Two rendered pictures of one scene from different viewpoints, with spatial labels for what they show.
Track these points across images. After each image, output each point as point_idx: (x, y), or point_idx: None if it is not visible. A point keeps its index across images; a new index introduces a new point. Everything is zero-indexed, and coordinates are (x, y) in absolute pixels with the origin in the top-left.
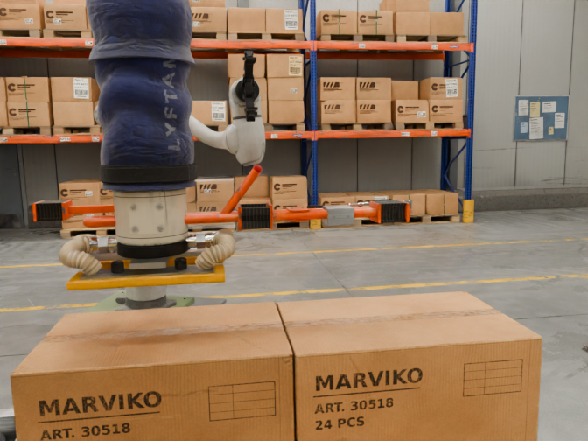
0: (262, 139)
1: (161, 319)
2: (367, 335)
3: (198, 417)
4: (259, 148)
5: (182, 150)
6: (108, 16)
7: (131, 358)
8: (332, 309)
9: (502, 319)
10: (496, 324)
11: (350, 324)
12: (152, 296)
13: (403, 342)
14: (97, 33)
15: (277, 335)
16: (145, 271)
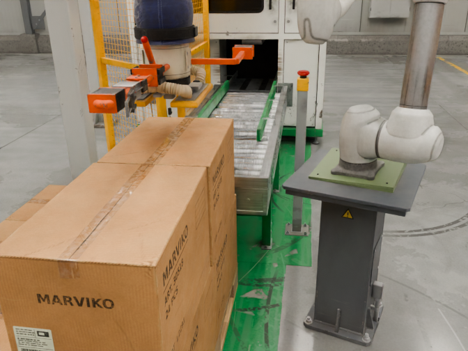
0: (304, 14)
1: (198, 136)
2: (95, 184)
3: None
4: (300, 24)
5: (139, 18)
6: None
7: (140, 131)
8: (166, 182)
9: (46, 251)
10: (42, 243)
11: (124, 183)
12: (342, 156)
13: (65, 193)
14: None
15: (131, 161)
16: None
